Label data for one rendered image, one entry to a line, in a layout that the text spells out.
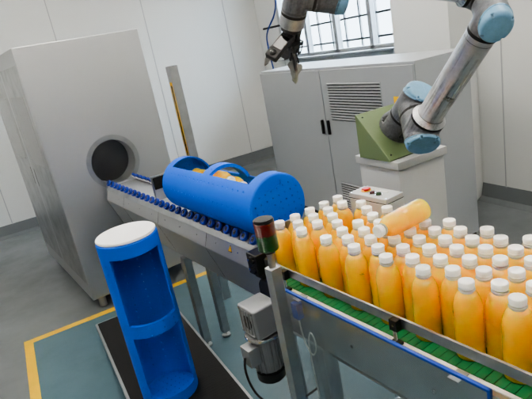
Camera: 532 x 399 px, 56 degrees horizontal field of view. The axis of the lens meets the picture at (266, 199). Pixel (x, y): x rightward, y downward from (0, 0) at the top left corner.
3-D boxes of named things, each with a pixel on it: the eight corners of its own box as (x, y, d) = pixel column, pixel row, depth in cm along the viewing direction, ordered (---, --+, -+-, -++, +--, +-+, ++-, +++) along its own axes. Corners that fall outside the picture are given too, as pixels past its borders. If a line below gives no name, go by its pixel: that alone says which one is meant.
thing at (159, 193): (169, 195, 317) (164, 172, 313) (172, 196, 314) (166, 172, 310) (155, 200, 312) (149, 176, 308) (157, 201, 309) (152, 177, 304)
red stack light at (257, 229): (267, 228, 152) (265, 216, 151) (280, 232, 147) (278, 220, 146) (251, 235, 149) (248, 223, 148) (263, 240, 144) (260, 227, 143)
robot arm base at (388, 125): (396, 108, 256) (404, 95, 248) (422, 134, 250) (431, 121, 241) (371, 122, 246) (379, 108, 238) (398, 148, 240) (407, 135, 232)
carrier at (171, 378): (132, 399, 254) (169, 416, 237) (81, 244, 228) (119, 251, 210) (172, 366, 275) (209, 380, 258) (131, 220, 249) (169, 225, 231)
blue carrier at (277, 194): (214, 192, 288) (198, 147, 278) (312, 221, 218) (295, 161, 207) (172, 214, 275) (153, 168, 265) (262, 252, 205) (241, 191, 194)
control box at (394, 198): (368, 207, 212) (365, 184, 209) (405, 215, 196) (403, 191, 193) (351, 214, 207) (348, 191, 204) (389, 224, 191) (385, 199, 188)
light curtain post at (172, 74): (226, 294, 375) (172, 65, 323) (231, 296, 370) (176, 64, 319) (220, 298, 372) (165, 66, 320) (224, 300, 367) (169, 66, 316)
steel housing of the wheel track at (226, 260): (149, 213, 394) (137, 172, 384) (336, 298, 220) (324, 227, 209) (114, 226, 380) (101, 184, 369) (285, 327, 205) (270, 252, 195)
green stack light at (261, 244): (271, 242, 154) (267, 228, 152) (283, 247, 149) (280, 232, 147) (254, 250, 151) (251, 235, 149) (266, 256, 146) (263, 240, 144)
